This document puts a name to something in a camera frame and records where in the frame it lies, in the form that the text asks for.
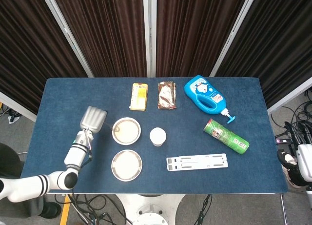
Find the white divider frame post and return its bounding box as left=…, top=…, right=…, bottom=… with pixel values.
left=39, top=0, right=95, bottom=78
left=210, top=0, right=259, bottom=77
left=142, top=0, right=157, bottom=78

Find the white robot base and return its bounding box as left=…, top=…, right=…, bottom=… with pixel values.
left=116, top=194, right=186, bottom=225

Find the brown pleated curtain panel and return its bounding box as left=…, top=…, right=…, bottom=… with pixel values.
left=51, top=0, right=148, bottom=78
left=0, top=0, right=88, bottom=115
left=215, top=0, right=312, bottom=108
left=156, top=0, right=251, bottom=78

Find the blue table cloth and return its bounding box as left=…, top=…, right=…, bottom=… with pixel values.
left=20, top=77, right=289, bottom=195

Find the black arm cable with connector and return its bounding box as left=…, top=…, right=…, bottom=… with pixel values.
left=79, top=150, right=94, bottom=169

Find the steel plate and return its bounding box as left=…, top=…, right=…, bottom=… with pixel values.
left=111, top=149, right=143, bottom=182

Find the black floor cable bundle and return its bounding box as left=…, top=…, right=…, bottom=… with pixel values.
left=270, top=88, right=312, bottom=150
left=55, top=194, right=134, bottom=225

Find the green chips can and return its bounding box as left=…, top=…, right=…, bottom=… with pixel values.
left=203, top=118, right=250, bottom=155

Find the blue pump detergent bottle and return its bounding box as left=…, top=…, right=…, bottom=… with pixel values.
left=183, top=75, right=236, bottom=124

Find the white folding laptop stand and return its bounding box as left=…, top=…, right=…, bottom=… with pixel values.
left=166, top=153, right=229, bottom=172

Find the yellow carton box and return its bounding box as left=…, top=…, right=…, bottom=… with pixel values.
left=129, top=82, right=149, bottom=112

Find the white paper cup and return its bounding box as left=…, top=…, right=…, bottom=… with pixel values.
left=149, top=127, right=167, bottom=147

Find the clear plastic spoon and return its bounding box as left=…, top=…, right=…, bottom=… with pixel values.
left=104, top=122, right=122, bottom=134

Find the black shoe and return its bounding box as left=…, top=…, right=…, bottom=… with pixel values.
left=40, top=202, right=62, bottom=220

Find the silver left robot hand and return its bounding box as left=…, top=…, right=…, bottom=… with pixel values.
left=79, top=106, right=108, bottom=135

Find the brown foil snack packet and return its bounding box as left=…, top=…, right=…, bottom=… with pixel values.
left=157, top=81, right=177, bottom=110

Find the steel bowl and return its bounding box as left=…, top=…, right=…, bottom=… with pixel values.
left=112, top=117, right=142, bottom=146

